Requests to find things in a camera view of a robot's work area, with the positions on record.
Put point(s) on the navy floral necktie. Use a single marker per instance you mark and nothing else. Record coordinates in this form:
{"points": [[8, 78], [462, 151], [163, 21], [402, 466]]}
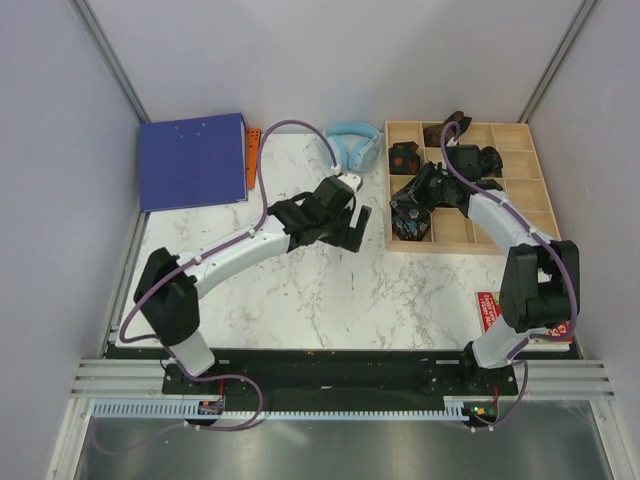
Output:
{"points": [[411, 213]]}

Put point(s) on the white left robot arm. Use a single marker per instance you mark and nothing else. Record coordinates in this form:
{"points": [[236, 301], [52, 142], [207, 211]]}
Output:
{"points": [[171, 286]]}

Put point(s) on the light blue headphones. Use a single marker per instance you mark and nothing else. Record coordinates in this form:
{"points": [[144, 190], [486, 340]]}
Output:
{"points": [[356, 145]]}

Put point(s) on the blue ring binder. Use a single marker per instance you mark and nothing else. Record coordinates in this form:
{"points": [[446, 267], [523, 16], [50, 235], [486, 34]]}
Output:
{"points": [[192, 163]]}

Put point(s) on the black glossy rolled tie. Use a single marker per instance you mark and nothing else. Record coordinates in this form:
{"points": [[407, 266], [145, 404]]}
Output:
{"points": [[491, 162]]}

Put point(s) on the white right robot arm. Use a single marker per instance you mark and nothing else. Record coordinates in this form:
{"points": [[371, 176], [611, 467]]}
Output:
{"points": [[540, 284]]}

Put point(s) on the brown patterned rolled tie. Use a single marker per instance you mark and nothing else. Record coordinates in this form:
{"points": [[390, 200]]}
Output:
{"points": [[432, 133]]}

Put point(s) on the dark orange-dotted rolled tie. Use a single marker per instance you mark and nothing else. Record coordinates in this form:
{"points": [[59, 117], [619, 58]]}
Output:
{"points": [[404, 158]]}

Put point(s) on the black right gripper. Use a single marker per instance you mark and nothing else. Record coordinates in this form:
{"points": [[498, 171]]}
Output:
{"points": [[415, 186]]}

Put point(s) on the red children's book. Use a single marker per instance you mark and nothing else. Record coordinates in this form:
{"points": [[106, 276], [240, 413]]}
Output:
{"points": [[490, 310]]}

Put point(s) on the white cable duct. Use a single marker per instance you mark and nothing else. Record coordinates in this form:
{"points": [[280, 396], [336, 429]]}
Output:
{"points": [[192, 409]]}

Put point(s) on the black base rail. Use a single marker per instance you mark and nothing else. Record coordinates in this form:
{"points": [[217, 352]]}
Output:
{"points": [[343, 380]]}

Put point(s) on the orange perforated plastic piece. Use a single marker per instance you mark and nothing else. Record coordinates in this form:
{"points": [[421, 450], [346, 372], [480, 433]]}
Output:
{"points": [[253, 139]]}

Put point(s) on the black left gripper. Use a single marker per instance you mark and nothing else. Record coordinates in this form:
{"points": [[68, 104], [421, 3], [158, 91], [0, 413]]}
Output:
{"points": [[351, 239]]}

